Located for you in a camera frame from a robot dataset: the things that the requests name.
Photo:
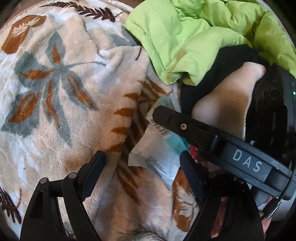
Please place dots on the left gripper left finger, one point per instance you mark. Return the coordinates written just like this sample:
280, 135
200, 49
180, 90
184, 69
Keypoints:
89, 174

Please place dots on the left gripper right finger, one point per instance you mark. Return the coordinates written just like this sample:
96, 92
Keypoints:
196, 174

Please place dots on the white teal wet wipe packet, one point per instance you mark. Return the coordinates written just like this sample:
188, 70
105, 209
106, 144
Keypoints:
159, 149

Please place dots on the person right hand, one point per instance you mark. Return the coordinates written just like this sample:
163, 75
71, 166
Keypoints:
235, 215

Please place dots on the black garment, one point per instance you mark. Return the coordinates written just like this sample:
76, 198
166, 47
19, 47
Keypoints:
228, 60

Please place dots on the cream sock foot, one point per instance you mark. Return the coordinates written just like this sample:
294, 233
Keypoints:
227, 105

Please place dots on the floral plush blanket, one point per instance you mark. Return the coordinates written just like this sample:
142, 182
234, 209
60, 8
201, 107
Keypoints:
74, 82

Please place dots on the lime green jacket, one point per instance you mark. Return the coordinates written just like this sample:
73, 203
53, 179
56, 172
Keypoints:
183, 38

